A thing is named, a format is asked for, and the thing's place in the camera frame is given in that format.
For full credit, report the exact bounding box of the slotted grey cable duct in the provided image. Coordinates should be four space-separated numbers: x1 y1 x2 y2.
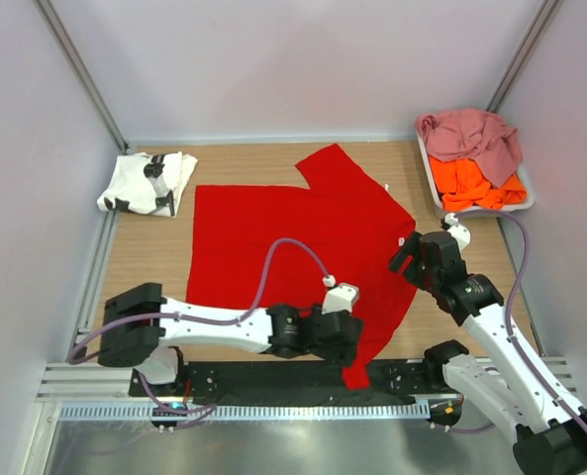
58 401 431 422

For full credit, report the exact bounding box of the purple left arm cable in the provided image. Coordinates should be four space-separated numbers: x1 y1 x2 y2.
67 237 334 431

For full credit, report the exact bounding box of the aluminium left frame post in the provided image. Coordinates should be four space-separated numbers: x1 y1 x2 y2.
33 0 129 152

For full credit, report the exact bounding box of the folded white printed t shirt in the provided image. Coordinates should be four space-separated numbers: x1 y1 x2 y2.
96 151 198 218

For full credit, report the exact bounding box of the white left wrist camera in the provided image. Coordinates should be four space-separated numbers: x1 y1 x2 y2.
322 274 359 314

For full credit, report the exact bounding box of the aluminium frame post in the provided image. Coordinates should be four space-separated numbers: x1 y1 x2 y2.
486 0 564 113
33 0 129 152

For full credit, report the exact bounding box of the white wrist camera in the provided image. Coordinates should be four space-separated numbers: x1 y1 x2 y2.
440 213 471 252
322 274 359 314

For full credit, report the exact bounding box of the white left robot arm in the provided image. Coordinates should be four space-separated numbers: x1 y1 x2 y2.
98 282 363 396

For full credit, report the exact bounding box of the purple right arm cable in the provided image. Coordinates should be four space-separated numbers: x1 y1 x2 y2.
445 210 587 464

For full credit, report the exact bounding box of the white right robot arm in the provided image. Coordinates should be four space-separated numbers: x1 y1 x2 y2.
389 226 587 474

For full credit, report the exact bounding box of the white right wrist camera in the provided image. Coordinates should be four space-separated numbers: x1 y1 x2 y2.
440 213 471 252

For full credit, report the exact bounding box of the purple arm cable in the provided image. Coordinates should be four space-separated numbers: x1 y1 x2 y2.
67 237 334 431
445 210 587 464

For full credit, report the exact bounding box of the aluminium right frame post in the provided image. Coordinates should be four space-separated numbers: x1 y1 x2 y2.
486 0 564 113

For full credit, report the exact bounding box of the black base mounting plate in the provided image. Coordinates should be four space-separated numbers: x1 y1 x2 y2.
150 359 459 407

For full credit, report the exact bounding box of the orange t shirt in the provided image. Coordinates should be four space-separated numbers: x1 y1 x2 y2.
429 155 528 212

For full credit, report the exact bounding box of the white plastic tray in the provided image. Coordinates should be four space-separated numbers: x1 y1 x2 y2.
416 133 536 218

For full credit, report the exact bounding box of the red t shirt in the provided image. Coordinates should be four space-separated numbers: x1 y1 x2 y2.
185 144 416 389

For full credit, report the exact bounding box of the pink t shirt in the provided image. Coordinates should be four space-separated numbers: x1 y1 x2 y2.
415 108 523 187

